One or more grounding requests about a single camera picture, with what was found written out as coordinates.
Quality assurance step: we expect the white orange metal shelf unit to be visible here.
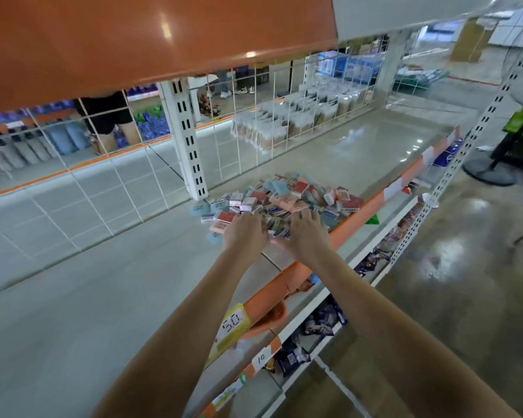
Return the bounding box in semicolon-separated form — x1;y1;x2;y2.
0;0;523;418

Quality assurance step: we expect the row of dark snack packets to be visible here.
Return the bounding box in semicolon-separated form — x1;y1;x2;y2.
264;200;430;381

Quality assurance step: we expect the person's left forearm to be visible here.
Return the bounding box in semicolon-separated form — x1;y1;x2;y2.
91;255;264;418

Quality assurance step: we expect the person's left hand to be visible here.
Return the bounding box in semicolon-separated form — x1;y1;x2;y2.
221;212;272;268

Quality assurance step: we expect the brown cardboard box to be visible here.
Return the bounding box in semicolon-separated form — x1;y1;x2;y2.
448;16;500;65

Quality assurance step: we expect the white wire grid panel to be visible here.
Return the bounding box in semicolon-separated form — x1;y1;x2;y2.
0;34;420;297

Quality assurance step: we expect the pile of mixed erasers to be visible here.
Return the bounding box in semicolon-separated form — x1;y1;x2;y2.
189;175;366;246

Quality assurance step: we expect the yellow price label strip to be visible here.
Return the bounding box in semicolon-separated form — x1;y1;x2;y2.
206;301;255;368

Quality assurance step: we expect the row of blue bottles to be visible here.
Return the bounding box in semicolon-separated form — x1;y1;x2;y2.
0;82;174;173

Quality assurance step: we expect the person's right hand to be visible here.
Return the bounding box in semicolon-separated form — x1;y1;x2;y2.
282;208;334;268

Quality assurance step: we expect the person's right forearm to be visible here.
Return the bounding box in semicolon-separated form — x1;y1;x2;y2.
307;252;523;418

